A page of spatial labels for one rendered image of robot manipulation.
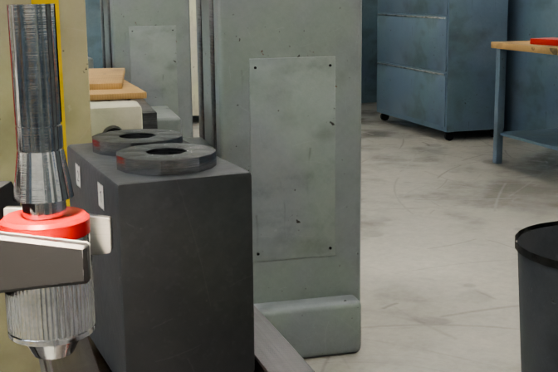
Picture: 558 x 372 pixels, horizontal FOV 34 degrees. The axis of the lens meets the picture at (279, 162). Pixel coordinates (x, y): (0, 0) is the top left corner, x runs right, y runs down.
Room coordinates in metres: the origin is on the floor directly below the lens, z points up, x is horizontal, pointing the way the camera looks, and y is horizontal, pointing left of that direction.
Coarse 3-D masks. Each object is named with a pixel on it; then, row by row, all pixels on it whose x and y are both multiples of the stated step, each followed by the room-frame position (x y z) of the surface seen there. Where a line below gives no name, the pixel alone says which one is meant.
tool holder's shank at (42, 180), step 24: (24, 24) 0.47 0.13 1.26; (48, 24) 0.47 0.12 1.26; (24, 48) 0.47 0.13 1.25; (48, 48) 0.47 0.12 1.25; (24, 72) 0.47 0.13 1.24; (48, 72) 0.47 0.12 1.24; (24, 96) 0.47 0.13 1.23; (48, 96) 0.47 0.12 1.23; (24, 120) 0.47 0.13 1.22; (48, 120) 0.47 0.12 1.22; (24, 144) 0.47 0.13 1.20; (48, 144) 0.47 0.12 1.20; (24, 168) 0.47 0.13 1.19; (48, 168) 0.47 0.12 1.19; (24, 192) 0.47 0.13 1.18; (48, 192) 0.47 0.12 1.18; (72, 192) 0.48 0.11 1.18; (24, 216) 0.47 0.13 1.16; (48, 216) 0.47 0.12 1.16
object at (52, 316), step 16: (80, 240) 0.47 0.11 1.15; (48, 288) 0.46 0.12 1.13; (64, 288) 0.46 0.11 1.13; (80, 288) 0.47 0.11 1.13; (16, 304) 0.46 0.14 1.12; (32, 304) 0.46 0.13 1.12; (48, 304) 0.46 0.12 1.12; (64, 304) 0.46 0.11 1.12; (80, 304) 0.47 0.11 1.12; (16, 320) 0.46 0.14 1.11; (32, 320) 0.46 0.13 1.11; (48, 320) 0.46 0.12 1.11; (64, 320) 0.46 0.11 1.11; (80, 320) 0.47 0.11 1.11; (16, 336) 0.46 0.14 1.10; (32, 336) 0.46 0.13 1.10; (48, 336) 0.46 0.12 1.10; (64, 336) 0.46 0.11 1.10; (80, 336) 0.47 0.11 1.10
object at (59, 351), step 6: (30, 348) 0.47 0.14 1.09; (36, 348) 0.47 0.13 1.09; (42, 348) 0.47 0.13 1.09; (48, 348) 0.47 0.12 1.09; (54, 348) 0.47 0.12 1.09; (60, 348) 0.47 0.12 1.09; (66, 348) 0.47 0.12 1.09; (72, 348) 0.47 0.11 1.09; (36, 354) 0.47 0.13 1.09; (42, 354) 0.47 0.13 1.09; (48, 354) 0.47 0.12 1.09; (54, 354) 0.47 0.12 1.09; (60, 354) 0.47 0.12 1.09; (66, 354) 0.47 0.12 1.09
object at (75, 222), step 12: (12, 216) 0.48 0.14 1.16; (72, 216) 0.48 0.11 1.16; (84, 216) 0.48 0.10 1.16; (0, 228) 0.47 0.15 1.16; (12, 228) 0.46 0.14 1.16; (24, 228) 0.46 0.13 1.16; (36, 228) 0.46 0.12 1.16; (48, 228) 0.46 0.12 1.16; (60, 228) 0.46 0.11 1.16; (72, 228) 0.47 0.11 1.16; (84, 228) 0.47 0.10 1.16
